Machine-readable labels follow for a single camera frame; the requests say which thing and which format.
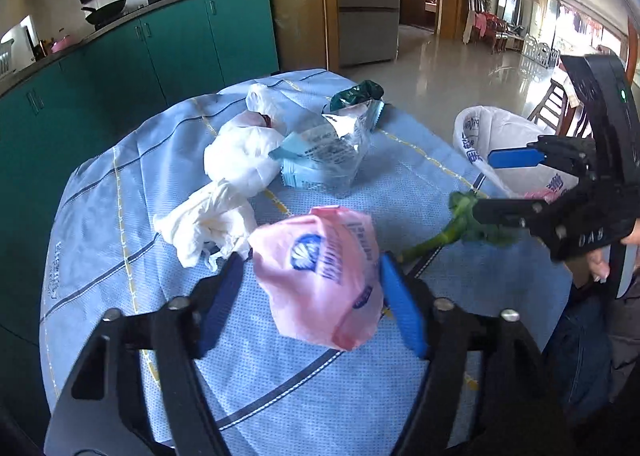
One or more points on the white plastic bag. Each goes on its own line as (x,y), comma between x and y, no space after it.
(240,151)

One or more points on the grey refrigerator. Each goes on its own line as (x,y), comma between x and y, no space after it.
(367,6)

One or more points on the pink clothes on chair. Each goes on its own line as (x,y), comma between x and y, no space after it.
(474,26)

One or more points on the person's right hand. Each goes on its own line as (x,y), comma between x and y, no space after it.
(599,266)

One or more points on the pink container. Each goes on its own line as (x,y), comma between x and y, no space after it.
(65,44)

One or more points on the white dish rack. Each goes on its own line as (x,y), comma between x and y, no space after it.
(6,61)

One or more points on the wooden glass door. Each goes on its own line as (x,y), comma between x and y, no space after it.
(300,11)

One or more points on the pink plastic bag blue logo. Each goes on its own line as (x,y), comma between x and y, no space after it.
(315,281)

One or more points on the red chairs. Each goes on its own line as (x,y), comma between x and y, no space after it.
(492,29)

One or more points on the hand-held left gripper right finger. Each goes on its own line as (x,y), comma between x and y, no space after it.
(402,308)

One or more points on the light blue packet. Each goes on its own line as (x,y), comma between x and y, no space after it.
(320,171)

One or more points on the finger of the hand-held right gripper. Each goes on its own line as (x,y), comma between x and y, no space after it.
(515,158)
(510,213)

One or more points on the teal base cabinets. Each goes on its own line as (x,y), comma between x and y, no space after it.
(150,56)

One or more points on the dark green packet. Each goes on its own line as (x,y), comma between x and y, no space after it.
(355,94)

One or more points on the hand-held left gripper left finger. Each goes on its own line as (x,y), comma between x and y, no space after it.
(222,306)

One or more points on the black wok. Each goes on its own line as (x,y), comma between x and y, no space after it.
(105,10)

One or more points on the white low fence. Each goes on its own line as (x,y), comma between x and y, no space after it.
(540,50)

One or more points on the wooden chair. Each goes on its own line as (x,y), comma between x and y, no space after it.
(555,106)

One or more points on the green vegetable stalk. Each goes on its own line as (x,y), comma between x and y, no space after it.
(450,231)

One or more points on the white kitchen appliance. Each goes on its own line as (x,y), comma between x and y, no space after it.
(20,39)

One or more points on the white wastebasket with bag liner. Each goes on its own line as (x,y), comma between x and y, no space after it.
(500,136)

